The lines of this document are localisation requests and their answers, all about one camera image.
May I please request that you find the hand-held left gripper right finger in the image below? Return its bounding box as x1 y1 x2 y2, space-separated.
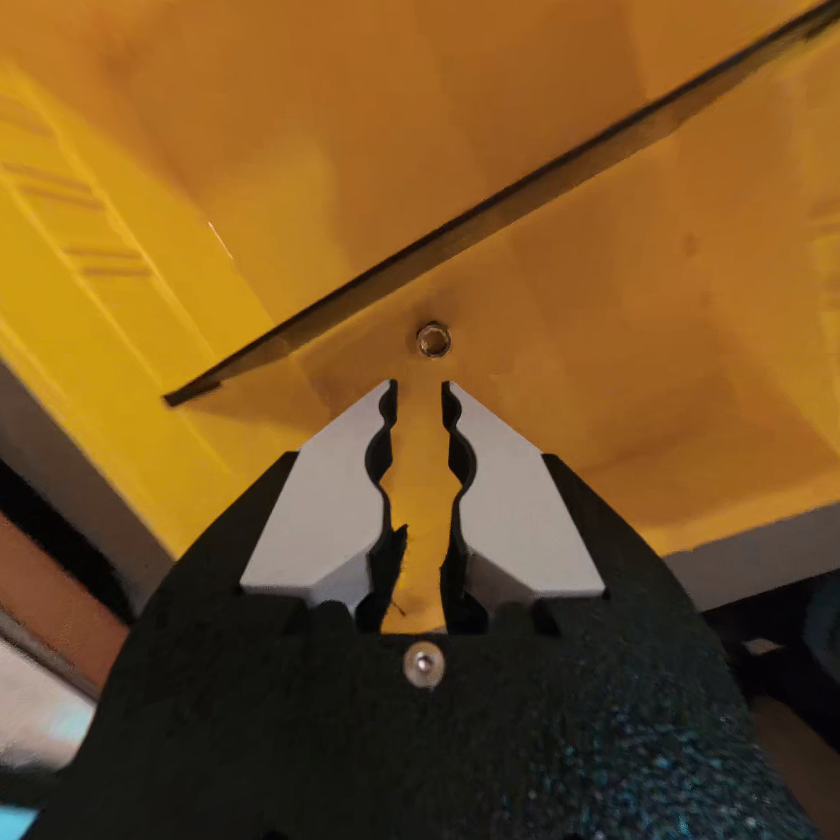
438 379 607 635

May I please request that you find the black bin divider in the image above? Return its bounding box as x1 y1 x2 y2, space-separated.
163 0 840 409

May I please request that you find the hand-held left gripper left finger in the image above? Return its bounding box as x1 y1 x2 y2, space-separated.
238 378 409 634

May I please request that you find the yellow plastic bin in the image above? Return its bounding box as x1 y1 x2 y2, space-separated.
0 0 840 634

